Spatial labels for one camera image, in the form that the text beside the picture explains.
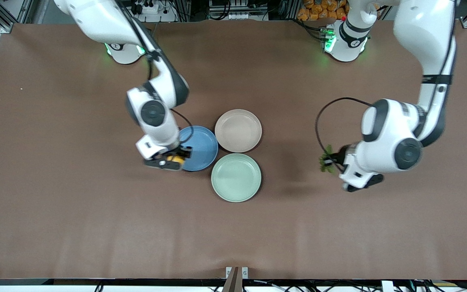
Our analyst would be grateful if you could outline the green lettuce leaf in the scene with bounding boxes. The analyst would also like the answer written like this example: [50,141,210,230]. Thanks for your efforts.
[319,144,336,174]

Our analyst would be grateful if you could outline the blue plate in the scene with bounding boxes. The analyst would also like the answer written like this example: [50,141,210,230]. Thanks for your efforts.
[177,126,219,172]

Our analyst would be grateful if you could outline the mint green plate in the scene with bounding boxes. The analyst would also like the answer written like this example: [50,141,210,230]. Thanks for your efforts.
[211,153,262,203]

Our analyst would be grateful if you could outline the beige plate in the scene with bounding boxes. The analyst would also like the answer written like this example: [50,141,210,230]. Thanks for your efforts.
[215,109,263,153]

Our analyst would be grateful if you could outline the brown table cover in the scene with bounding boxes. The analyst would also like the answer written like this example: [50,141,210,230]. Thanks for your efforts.
[0,18,467,280]

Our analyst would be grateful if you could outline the white power strip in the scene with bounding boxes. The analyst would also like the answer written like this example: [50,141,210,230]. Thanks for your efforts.
[131,0,177,23]

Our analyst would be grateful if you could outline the orange snack bags pile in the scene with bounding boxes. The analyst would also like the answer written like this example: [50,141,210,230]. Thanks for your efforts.
[297,0,349,21]

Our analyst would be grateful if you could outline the small metal bracket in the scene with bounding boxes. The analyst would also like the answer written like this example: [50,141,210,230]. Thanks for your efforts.
[225,266,248,279]

